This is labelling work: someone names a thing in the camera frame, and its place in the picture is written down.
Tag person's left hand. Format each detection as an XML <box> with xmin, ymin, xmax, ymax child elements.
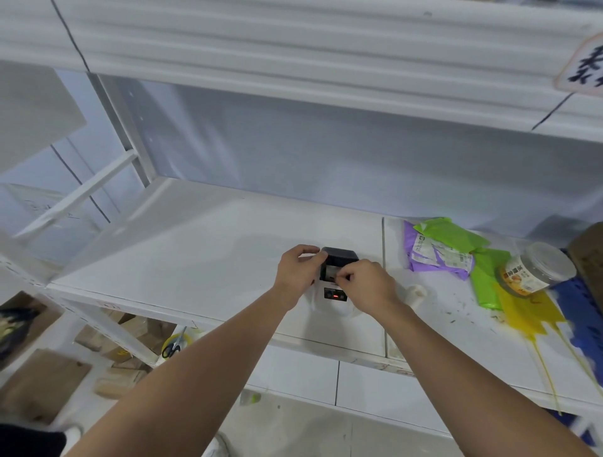
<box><xmin>273</xmin><ymin>244</ymin><xmax>329</xmax><ymax>312</ymax></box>

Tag person's right hand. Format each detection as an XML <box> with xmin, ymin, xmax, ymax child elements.
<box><xmin>334</xmin><ymin>258</ymin><xmax>402</xmax><ymax>317</ymax></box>

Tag small black box device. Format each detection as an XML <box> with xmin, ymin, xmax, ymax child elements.
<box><xmin>318</xmin><ymin>247</ymin><xmax>360</xmax><ymax>284</ymax></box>

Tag person's right forearm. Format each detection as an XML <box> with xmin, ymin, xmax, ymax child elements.
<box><xmin>372</xmin><ymin>301</ymin><xmax>596</xmax><ymax>457</ymax></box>

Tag person's left forearm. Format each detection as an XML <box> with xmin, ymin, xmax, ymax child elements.
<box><xmin>66</xmin><ymin>286</ymin><xmax>289</xmax><ymax>457</ymax></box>

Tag white device with red display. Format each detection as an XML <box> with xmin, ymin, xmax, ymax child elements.
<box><xmin>311</xmin><ymin>281</ymin><xmax>360</xmax><ymax>319</ymax></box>

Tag purple snack packet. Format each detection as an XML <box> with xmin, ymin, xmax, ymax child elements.
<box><xmin>403</xmin><ymin>220</ymin><xmax>475</xmax><ymax>281</ymax></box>

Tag small green snack packet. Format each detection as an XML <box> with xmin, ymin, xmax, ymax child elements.
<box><xmin>413</xmin><ymin>217</ymin><xmax>491</xmax><ymax>255</ymax></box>

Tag large green snack packet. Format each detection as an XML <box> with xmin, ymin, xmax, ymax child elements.
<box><xmin>469</xmin><ymin>248</ymin><xmax>512</xmax><ymax>311</ymax></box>

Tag yellow tape roll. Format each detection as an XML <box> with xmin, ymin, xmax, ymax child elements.
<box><xmin>161</xmin><ymin>329</ymin><xmax>200</xmax><ymax>360</ymax></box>

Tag white metal shelf rack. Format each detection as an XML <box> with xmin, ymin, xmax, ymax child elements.
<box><xmin>0</xmin><ymin>0</ymin><xmax>603</xmax><ymax>457</ymax></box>

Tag yellow plastic bag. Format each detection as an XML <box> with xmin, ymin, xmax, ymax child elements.
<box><xmin>493</xmin><ymin>281</ymin><xmax>603</xmax><ymax>415</ymax></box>

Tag clear jar with yellow label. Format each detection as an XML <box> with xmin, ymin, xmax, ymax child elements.
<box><xmin>499</xmin><ymin>242</ymin><xmax>577</xmax><ymax>298</ymax></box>

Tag pile of cardboard boxes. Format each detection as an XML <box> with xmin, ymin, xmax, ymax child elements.
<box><xmin>74</xmin><ymin>307</ymin><xmax>178</xmax><ymax>401</ymax></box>

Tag person's white shoe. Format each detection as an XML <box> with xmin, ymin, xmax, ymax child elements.
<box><xmin>60</xmin><ymin>425</ymin><xmax>84</xmax><ymax>455</ymax></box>
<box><xmin>202</xmin><ymin>432</ymin><xmax>233</xmax><ymax>457</ymax></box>

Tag blue plastic bag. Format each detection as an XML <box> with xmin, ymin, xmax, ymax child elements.
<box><xmin>550</xmin><ymin>277</ymin><xmax>603</xmax><ymax>377</ymax></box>

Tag brown cardboard box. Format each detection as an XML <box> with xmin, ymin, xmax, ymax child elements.
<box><xmin>567</xmin><ymin>222</ymin><xmax>603</xmax><ymax>314</ymax></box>

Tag flat brown cardboard sheet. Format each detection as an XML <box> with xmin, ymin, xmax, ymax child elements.
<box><xmin>0</xmin><ymin>348</ymin><xmax>93</xmax><ymax>425</ymax></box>

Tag black bag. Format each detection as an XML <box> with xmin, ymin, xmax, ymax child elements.
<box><xmin>0</xmin><ymin>307</ymin><xmax>40</xmax><ymax>365</ymax></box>

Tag white panel board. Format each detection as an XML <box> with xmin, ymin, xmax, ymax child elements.
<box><xmin>0</xmin><ymin>60</ymin><xmax>88</xmax><ymax>175</ymax></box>

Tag white paper sign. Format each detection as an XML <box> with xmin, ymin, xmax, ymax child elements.
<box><xmin>552</xmin><ymin>32</ymin><xmax>603</xmax><ymax>99</ymax></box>

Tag black handled scissors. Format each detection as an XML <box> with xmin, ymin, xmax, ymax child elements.
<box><xmin>161</xmin><ymin>327</ymin><xmax>187</xmax><ymax>359</ymax></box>

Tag black cable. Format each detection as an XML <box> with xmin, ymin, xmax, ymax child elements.
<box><xmin>50</xmin><ymin>0</ymin><xmax>91</xmax><ymax>73</ymax></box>
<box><xmin>531</xmin><ymin>92</ymin><xmax>574</xmax><ymax>132</ymax></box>

